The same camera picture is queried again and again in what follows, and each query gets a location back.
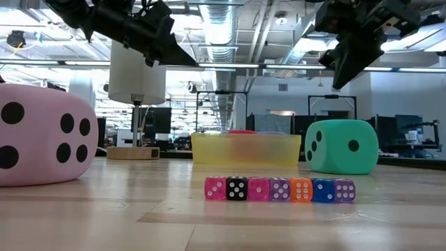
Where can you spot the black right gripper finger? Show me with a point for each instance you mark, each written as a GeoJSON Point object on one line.
{"type": "Point", "coordinates": [359, 59]}
{"type": "Point", "coordinates": [329, 59]}

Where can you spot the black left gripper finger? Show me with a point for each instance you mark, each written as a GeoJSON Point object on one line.
{"type": "Point", "coordinates": [176, 55]}

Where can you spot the large turquoise foam die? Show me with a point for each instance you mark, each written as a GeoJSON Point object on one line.
{"type": "Point", "coordinates": [341, 150]}

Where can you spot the large red foam die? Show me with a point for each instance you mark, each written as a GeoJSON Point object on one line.
{"type": "Point", "coordinates": [242, 131]}

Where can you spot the yellow translucent plastic bin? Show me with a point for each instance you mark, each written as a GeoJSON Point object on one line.
{"type": "Point", "coordinates": [212, 150]}

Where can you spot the large pink foam die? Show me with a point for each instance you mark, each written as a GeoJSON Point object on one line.
{"type": "Point", "coordinates": [38, 139]}

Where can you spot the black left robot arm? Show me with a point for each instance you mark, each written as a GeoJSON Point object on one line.
{"type": "Point", "coordinates": [80, 10]}

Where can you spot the white cylindrical tube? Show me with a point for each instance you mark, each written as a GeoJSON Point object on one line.
{"type": "Point", "coordinates": [136, 83]}

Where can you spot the ceiling light strip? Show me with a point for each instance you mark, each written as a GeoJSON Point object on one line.
{"type": "Point", "coordinates": [418, 69]}
{"type": "Point", "coordinates": [226, 65]}

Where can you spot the black monitor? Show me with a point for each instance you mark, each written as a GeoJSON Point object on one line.
{"type": "Point", "coordinates": [160, 120]}

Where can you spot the small dark desktop monitor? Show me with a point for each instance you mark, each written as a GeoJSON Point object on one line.
{"type": "Point", "coordinates": [409, 122]}

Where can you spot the white cup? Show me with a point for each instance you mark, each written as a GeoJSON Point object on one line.
{"type": "Point", "coordinates": [413, 137]}

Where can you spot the small blue die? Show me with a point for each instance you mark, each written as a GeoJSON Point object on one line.
{"type": "Point", "coordinates": [323, 190]}

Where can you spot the small orange die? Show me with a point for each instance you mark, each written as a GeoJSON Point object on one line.
{"type": "Point", "coordinates": [301, 189]}

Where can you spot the small pink translucent die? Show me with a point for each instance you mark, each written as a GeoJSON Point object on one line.
{"type": "Point", "coordinates": [215, 188]}
{"type": "Point", "coordinates": [258, 189]}

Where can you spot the small black die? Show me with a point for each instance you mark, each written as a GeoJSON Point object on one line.
{"type": "Point", "coordinates": [237, 188]}

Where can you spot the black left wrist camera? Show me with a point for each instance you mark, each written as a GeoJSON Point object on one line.
{"type": "Point", "coordinates": [157, 15]}

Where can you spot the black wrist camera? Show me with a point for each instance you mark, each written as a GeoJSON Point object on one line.
{"type": "Point", "coordinates": [338, 17]}
{"type": "Point", "coordinates": [157, 15]}

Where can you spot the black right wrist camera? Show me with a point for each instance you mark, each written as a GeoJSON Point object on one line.
{"type": "Point", "coordinates": [338, 17]}

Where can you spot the black aluminium table frame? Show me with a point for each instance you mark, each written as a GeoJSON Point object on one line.
{"type": "Point", "coordinates": [411, 163]}

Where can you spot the black ceiling camera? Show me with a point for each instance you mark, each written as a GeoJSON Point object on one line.
{"type": "Point", "coordinates": [15, 38]}

